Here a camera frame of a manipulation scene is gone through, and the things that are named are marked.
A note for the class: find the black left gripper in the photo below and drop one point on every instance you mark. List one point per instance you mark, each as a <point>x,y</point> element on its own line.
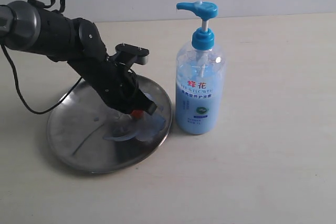
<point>115,86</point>

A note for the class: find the blue pump lotion bottle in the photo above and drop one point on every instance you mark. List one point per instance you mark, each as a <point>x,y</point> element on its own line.
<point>200,72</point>

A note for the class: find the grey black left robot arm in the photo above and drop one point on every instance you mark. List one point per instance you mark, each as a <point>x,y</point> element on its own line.
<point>30,27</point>

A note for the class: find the blue soap smear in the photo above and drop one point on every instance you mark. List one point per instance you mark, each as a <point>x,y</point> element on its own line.
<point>119,127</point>

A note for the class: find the round stainless steel plate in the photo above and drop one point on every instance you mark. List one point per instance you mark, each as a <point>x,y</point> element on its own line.
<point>76,139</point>

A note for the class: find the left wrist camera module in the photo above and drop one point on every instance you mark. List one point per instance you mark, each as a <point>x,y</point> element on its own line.
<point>128,54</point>

